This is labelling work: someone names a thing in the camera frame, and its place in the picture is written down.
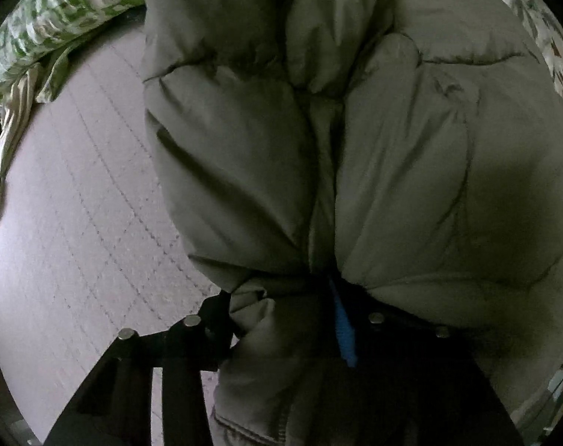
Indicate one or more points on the white leaf-print quilt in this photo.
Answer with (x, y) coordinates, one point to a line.
(555, 55)

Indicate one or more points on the green checked pillow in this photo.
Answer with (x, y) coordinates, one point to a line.
(40, 23)

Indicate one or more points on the grey-green puffer jacket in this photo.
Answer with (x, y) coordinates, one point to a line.
(402, 148)

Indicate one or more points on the beige striped cloth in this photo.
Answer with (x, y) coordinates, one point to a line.
(12, 125)

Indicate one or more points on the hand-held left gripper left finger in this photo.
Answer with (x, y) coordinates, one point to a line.
(202, 339)

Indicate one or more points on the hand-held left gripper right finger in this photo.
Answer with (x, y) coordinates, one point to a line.
(344, 330)

